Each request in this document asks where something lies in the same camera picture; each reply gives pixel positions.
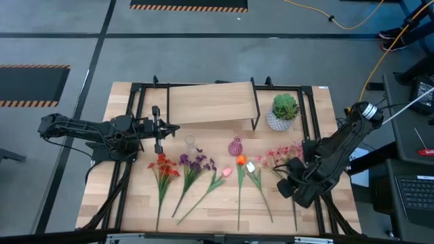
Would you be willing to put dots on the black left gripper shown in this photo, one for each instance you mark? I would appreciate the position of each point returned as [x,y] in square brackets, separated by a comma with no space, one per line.
[157,135]

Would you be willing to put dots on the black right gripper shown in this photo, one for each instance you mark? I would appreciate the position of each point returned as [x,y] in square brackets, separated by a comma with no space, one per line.
[288,186]

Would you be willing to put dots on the clear glass vase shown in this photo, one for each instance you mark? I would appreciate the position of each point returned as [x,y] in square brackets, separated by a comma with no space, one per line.
[190,142]

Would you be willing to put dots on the pink blossom flower bunch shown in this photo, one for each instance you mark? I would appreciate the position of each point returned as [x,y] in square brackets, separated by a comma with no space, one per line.
[281,152]

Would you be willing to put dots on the red artificial flower bunch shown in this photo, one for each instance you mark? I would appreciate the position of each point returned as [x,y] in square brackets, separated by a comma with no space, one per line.
[164,169]

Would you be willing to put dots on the purple artificial flower bunch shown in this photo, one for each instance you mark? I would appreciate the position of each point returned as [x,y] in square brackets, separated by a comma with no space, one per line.
[191,166]

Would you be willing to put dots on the white artificial tulip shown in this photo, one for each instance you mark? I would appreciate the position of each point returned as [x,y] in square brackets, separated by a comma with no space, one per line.
[250,166]

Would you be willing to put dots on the orange artificial tulip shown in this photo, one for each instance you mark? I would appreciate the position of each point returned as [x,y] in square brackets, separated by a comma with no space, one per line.
[241,160]

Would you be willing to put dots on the pink artificial tulip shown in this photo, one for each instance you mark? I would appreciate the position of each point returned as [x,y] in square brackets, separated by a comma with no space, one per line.
[227,171]

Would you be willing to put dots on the pink glass vase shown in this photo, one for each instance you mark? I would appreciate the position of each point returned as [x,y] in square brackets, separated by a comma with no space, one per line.
[235,147]

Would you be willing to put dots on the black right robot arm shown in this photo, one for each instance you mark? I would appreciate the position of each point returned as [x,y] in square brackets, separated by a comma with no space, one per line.
[339,156]

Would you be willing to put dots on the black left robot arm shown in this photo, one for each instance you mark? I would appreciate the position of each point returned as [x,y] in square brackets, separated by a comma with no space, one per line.
[84,130]

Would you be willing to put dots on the wooden shelf with black legs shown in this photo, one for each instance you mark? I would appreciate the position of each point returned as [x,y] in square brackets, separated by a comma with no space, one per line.
[210,101]

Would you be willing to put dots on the succulent in triangle-patterned pot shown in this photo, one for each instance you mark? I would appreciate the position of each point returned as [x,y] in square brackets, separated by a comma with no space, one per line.
[283,112]

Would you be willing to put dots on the white paper sheet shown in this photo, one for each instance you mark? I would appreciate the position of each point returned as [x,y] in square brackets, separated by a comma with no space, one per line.
[361,169]

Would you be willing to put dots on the black laptop table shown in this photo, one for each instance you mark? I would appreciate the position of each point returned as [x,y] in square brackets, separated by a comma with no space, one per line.
[383,203]

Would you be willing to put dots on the black striped-edge floor mat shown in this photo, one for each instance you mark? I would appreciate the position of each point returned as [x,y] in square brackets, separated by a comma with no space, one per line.
[186,2]
[30,84]

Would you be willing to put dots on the black laptop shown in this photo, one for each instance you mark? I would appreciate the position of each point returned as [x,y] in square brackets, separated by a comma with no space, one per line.
[417,196]

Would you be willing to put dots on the dark grey side desk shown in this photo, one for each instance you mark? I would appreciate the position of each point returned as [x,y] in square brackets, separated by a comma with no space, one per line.
[410,142]

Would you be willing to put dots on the white rod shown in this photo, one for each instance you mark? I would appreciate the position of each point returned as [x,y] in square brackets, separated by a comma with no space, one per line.
[407,106]

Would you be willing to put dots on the grey chair base leg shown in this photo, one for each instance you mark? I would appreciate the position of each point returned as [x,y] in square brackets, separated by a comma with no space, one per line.
[12,156]

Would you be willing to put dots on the black tablet device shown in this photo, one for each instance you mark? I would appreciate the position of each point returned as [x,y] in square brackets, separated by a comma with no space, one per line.
[422,93]

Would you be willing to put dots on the person's shoe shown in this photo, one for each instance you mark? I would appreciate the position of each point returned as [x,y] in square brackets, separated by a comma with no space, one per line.
[390,33]
[393,45]

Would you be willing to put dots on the person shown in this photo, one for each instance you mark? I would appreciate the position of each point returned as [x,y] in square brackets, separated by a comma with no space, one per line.
[418,30]

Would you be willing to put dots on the aluminium extrusion bracket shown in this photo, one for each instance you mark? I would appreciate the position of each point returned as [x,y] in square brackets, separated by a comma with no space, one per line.
[313,240]
[125,238]

